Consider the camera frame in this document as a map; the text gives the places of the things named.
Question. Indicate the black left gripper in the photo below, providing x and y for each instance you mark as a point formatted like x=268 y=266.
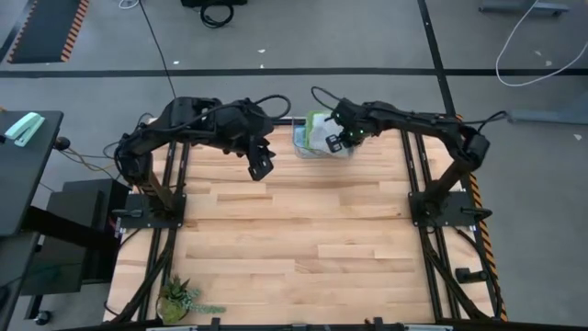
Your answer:
x=243 y=126

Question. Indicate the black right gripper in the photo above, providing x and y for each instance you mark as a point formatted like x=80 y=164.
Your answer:
x=351 y=122

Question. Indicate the green microfiber towel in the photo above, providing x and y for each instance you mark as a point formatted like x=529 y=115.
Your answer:
x=314 y=128

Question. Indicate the clear plastic bin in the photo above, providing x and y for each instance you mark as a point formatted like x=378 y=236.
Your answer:
x=303 y=154

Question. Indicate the blue microfiber towel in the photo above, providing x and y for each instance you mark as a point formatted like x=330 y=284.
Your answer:
x=299 y=138

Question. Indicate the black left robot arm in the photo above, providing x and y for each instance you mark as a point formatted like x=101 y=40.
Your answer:
x=151 y=138

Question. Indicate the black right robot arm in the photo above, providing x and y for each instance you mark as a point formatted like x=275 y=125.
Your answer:
x=427 y=128

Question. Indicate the potted succulent plant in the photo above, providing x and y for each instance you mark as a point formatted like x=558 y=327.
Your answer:
x=174 y=299

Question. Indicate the black equipment box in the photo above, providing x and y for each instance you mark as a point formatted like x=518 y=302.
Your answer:
x=211 y=2

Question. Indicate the black clamp knob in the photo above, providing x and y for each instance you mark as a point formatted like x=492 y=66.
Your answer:
x=465 y=276

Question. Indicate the orange black hazard strip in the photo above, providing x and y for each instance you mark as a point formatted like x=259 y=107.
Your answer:
x=490 y=257

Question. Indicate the black cabinet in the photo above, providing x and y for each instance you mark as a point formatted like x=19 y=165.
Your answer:
x=78 y=239

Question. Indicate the black desk knob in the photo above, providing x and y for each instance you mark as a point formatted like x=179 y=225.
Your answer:
x=62 y=143

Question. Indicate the grey furniture foot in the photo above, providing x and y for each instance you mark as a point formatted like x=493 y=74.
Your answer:
x=523 y=7
x=551 y=116

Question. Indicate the black side desk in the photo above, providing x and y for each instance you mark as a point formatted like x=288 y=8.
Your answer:
x=23 y=184

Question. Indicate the mint green stapler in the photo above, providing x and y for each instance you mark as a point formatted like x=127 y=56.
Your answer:
x=25 y=128

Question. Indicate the black orange-edged floor mat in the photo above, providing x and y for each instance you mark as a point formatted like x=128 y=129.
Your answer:
x=46 y=27

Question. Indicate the black caster wheel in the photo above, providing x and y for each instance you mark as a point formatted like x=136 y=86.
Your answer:
x=42 y=317

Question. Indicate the black metal table frame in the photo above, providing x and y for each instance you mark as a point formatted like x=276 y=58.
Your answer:
x=413 y=174

